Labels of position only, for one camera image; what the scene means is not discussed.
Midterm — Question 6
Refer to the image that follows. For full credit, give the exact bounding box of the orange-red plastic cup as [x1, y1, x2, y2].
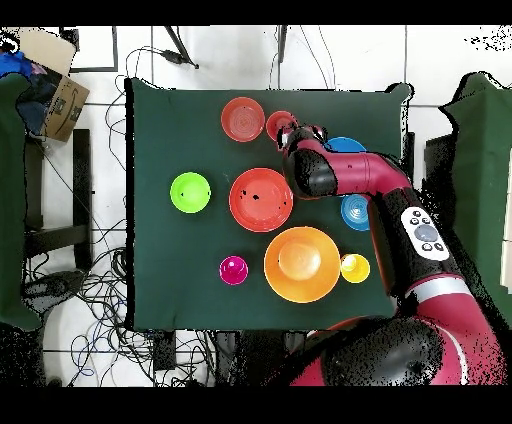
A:
[265, 110, 299, 143]

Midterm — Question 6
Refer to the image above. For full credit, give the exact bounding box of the wide orange-red shallow bowl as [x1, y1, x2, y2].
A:
[228, 167, 295, 234]

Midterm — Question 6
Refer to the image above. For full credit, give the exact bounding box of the magenta-red plastic cup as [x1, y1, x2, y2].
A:
[218, 255, 250, 286]

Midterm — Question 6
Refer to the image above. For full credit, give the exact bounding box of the green plastic bowl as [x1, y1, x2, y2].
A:
[169, 171, 212, 215]

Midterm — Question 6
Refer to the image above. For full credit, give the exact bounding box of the large orange plastic bowl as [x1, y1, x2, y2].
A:
[263, 226, 342, 304]

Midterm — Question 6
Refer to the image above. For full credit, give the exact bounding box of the dark green table cloth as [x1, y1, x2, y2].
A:
[125, 77, 413, 333]

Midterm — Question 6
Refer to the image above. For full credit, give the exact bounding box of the small orange-red ringed bowl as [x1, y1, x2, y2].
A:
[220, 96, 266, 144]

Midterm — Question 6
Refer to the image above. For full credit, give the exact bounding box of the small blue plastic bowl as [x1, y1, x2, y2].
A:
[340, 193, 371, 232]

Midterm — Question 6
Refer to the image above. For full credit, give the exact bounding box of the large blue plastic bowl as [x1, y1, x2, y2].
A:
[324, 136, 367, 154]

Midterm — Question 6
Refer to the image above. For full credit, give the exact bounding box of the yellow plastic cup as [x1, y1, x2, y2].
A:
[340, 253, 372, 285]

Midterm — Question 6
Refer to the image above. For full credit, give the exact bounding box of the small black power box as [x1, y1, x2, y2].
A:
[153, 331, 177, 371]

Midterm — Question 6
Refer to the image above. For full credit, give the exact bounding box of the black tripod leg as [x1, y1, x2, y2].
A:
[163, 25, 200, 70]
[276, 25, 289, 64]

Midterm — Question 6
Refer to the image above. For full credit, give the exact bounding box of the black rounded floor base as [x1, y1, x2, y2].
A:
[23, 269, 85, 307]

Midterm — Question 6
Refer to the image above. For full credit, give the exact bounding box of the brown cardboard box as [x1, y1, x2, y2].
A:
[0, 26, 91, 143]

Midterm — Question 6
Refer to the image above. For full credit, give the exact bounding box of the green cloth covered table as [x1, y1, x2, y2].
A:
[0, 73, 43, 331]
[439, 71, 512, 325]

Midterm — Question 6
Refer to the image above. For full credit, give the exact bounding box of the blue cloth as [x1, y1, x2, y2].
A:
[0, 50, 33, 78]

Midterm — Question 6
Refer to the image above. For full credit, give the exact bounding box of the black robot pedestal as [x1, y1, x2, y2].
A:
[215, 330, 309, 387]

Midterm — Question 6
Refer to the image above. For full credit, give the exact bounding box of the tangle of black cables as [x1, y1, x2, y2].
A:
[23, 215, 217, 387]

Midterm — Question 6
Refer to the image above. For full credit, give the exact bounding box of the black chair frame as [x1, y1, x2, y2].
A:
[23, 128, 93, 273]

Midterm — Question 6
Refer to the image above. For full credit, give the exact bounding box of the black metal frame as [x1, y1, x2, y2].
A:
[59, 25, 119, 74]

